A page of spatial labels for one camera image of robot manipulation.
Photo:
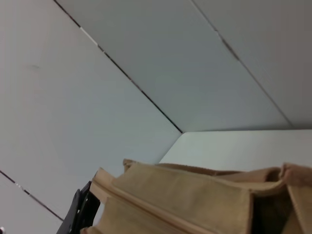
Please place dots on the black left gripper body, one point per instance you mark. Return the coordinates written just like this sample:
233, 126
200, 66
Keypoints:
70, 221

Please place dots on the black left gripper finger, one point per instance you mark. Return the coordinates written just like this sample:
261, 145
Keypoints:
89, 207

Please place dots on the khaki canvas food bag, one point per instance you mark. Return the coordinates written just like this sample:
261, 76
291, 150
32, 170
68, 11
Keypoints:
185, 202

